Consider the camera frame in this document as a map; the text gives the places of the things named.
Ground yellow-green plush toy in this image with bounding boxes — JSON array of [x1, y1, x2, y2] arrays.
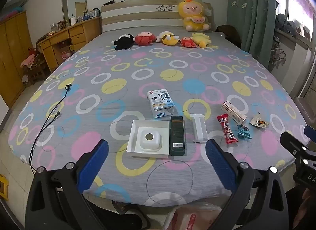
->
[[191, 32, 212, 48]]

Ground wooden chair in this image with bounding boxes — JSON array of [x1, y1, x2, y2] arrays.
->
[[23, 47, 48, 85]]

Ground wooden desk with drawers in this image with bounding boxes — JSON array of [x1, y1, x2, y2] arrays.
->
[[37, 16, 103, 74]]

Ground clutter of desk items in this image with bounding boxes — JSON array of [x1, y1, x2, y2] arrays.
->
[[49, 9, 102, 34]]

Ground green curtain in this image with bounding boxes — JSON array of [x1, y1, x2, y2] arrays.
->
[[227, 0, 277, 55]]

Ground grey plastic stool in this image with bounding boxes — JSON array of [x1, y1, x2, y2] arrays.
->
[[292, 96, 316, 127]]

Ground white blue milk carton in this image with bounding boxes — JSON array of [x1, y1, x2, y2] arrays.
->
[[147, 90, 176, 118]]

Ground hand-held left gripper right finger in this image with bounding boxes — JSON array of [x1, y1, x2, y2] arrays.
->
[[205, 139, 289, 230]]

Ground large yellow plush toy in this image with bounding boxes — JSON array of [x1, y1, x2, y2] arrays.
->
[[178, 0, 210, 32]]

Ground black cable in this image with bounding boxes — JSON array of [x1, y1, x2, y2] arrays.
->
[[28, 84, 73, 173]]

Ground blue candy wrapper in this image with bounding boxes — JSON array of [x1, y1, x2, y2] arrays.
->
[[236, 124, 252, 139]]

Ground red round plush toy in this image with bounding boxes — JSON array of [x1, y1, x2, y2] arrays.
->
[[134, 32, 157, 46]]

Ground wooden headboard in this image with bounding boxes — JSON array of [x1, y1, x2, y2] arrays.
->
[[101, 0, 214, 33]]

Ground white plastic wrapper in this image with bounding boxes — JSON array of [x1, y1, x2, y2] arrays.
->
[[190, 113, 209, 143]]

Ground wall mirror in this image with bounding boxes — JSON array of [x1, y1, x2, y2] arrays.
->
[[61, 0, 87, 26]]

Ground dark green box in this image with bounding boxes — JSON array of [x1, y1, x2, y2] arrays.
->
[[168, 116, 186, 156]]

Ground yellow and white bee plush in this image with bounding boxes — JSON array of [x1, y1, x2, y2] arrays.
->
[[156, 32, 180, 46]]

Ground dark clothes on windowsill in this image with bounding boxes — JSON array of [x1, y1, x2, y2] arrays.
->
[[275, 14, 312, 38]]

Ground white plastic tray box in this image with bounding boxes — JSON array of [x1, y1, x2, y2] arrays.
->
[[126, 119, 171, 158]]

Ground wooden wardrobe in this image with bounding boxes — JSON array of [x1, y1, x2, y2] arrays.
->
[[0, 10, 34, 108]]

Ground small red plush toy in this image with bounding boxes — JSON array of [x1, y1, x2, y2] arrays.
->
[[180, 37, 197, 48]]

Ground pink cloth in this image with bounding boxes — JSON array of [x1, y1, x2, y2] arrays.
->
[[20, 53, 35, 68]]

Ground black and white plush toy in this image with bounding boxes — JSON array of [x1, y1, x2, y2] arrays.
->
[[112, 34, 136, 51]]

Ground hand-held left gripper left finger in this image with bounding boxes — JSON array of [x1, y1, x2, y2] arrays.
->
[[25, 139, 109, 230]]

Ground white plastic bag red print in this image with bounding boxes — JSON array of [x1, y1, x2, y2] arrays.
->
[[165, 202, 223, 230]]

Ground dark bag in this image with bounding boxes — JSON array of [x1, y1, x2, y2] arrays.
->
[[215, 25, 242, 47]]

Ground small packet with orange print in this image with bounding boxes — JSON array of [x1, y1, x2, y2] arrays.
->
[[249, 114, 269, 127]]

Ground yellow plastic object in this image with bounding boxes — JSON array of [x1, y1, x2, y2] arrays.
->
[[0, 174, 9, 201]]

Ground red and white long box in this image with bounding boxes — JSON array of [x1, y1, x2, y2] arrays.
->
[[221, 101, 247, 125]]

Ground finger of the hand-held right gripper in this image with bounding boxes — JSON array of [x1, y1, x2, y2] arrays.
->
[[304, 125, 316, 144], [280, 131, 309, 157]]

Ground red snack wrapper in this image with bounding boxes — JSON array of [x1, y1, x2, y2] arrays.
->
[[217, 114, 239, 144]]

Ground window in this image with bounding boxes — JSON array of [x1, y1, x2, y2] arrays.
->
[[273, 0, 316, 45]]

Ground ring-printed bedsheet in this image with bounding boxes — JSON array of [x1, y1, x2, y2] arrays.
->
[[7, 31, 311, 207]]

